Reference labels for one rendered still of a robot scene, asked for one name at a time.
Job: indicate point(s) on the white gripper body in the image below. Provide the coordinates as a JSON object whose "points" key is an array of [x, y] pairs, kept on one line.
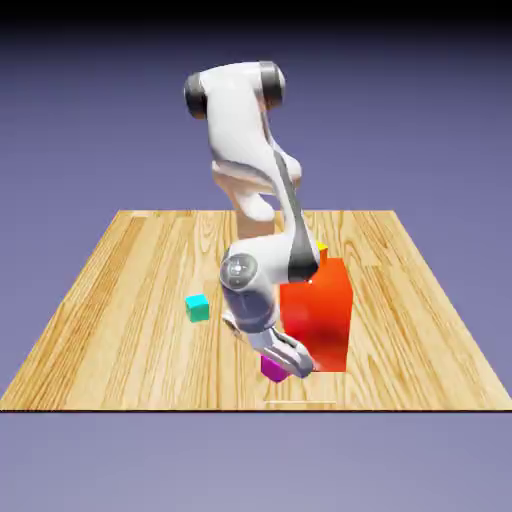
{"points": [[288, 353]]}

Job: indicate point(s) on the small magenta cube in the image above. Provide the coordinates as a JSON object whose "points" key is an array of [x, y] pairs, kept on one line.
{"points": [[272, 370]]}

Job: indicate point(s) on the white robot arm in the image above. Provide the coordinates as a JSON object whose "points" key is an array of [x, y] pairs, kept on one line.
{"points": [[240, 132]]}

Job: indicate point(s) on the small cyan cube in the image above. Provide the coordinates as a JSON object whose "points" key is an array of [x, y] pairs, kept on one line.
{"points": [[197, 307]]}

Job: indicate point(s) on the small yellow cube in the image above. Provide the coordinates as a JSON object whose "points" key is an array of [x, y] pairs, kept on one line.
{"points": [[322, 248]]}

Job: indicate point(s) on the large orange box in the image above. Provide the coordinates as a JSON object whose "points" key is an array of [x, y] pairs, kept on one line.
{"points": [[318, 316]]}

